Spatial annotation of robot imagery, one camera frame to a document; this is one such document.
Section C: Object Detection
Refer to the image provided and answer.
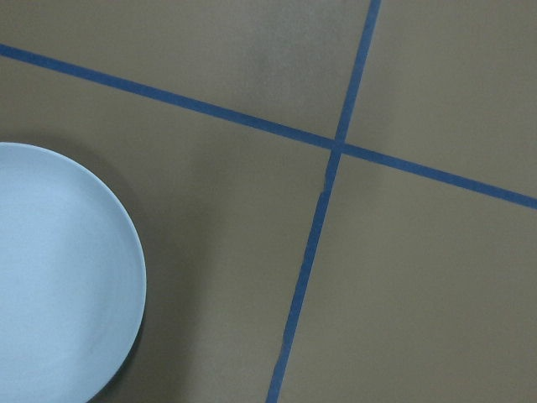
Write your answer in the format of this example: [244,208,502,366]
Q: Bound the blue plate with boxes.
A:
[1,143,147,402]

